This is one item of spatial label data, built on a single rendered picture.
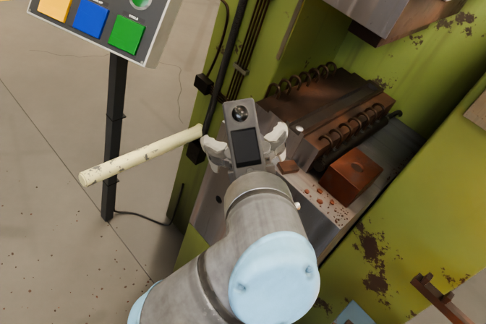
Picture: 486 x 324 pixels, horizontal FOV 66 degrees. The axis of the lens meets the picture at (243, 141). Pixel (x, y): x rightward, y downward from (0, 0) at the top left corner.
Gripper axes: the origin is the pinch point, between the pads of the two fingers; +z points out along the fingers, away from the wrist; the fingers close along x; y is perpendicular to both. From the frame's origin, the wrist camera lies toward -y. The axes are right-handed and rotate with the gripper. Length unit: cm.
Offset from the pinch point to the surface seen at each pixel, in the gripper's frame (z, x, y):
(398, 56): 46, 50, 6
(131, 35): 32.9, -22.0, -14.9
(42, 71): 168, -109, 14
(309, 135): 14.8, 15.3, 11.3
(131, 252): 66, -54, 76
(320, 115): 24.3, 20.5, 10.9
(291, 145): 16.2, 11.0, 13.6
